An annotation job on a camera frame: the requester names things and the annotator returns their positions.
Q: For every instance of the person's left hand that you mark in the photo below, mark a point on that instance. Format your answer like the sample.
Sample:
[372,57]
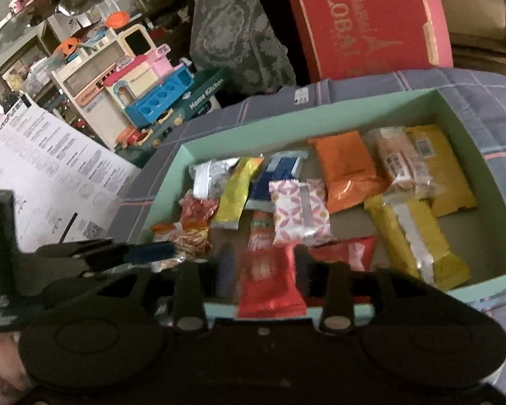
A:
[2,358]

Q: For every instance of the silver foil snack packet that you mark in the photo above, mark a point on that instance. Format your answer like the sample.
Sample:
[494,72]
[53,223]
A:
[208,177]

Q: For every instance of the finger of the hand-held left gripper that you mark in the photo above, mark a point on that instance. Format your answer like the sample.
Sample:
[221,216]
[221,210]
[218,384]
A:
[152,252]

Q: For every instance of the pink patterned white snack packet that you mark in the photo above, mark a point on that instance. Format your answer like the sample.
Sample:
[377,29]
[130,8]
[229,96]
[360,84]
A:
[299,211]

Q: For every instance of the green cardboard box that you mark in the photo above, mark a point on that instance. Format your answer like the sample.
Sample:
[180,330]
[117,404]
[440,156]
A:
[455,168]

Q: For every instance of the grey patterned cloth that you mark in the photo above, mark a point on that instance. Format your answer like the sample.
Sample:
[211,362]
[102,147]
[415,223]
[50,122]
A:
[240,42]

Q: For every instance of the yellow white-striped snack bar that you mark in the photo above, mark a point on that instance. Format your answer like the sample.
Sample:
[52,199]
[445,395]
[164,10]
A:
[421,244]

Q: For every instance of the colourful toy kitchen set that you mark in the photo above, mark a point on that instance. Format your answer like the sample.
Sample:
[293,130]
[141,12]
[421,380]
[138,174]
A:
[122,80]

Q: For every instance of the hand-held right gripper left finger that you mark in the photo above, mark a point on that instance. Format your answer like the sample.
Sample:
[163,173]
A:
[227,270]

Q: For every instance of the blue snack packet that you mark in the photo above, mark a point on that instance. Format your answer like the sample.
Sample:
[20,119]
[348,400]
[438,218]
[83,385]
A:
[278,173]

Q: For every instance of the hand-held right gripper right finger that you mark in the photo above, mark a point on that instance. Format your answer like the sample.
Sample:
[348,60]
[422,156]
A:
[302,272]

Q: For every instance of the orange-red stick packet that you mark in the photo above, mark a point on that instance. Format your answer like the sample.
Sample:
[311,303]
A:
[261,230]

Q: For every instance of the white printed sheet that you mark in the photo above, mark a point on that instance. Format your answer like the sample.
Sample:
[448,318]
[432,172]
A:
[46,168]

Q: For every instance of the brown cardboard box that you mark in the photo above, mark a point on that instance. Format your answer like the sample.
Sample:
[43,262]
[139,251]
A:
[468,4]

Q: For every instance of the gold snack bar with barcode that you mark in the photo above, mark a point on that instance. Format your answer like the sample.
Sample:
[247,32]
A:
[447,177]

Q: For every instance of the yellow-green stick packet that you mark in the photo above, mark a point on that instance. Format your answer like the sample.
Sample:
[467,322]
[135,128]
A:
[236,194]

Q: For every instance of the pale orange clear snack packet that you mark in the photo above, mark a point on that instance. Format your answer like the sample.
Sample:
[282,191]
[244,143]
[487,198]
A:
[398,162]

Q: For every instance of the teal toy box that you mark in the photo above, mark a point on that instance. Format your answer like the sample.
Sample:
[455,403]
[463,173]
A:
[204,93]

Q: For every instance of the small red snack packet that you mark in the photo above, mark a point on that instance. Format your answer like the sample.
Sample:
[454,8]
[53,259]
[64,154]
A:
[345,253]

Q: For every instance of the red patterned snack packet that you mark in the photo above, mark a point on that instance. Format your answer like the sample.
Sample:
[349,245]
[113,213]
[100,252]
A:
[198,211]

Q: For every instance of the round glass table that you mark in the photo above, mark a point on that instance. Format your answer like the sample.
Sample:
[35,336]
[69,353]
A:
[12,25]

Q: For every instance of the large red cardboard box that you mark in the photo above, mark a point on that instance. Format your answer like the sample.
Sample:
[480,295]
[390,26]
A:
[362,21]

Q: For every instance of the orange patterned snack packet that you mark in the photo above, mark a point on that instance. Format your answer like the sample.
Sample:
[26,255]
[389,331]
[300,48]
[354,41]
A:
[189,240]

